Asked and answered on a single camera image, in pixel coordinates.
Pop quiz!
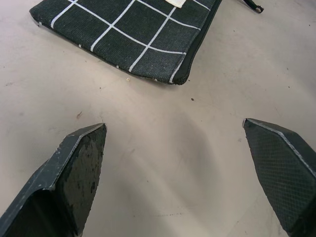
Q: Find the dark checked fabric pouch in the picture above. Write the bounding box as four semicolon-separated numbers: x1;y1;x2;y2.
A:
29;0;224;86

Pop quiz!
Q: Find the black pen with silver tip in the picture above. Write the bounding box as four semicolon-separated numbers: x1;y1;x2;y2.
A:
238;0;265;13

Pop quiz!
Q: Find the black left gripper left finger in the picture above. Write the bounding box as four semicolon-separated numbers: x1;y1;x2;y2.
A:
0;122;108;237

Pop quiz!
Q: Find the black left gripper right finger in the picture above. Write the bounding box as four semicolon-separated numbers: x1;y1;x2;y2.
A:
242;118;316;237

